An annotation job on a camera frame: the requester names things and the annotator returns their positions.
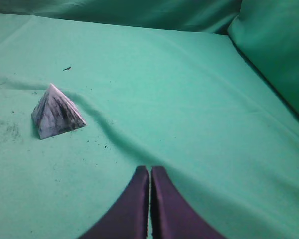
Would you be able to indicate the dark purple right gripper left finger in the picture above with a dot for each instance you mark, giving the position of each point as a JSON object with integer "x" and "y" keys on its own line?
{"x": 127, "y": 218}

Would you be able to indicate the white black-smudged square pyramid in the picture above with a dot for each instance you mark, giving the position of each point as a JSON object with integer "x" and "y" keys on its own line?
{"x": 56, "y": 114}

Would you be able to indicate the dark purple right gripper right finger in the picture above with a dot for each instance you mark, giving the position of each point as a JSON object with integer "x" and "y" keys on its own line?
{"x": 171, "y": 215}

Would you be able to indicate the green table cloth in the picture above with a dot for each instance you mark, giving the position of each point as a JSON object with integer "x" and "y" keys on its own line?
{"x": 185, "y": 100}

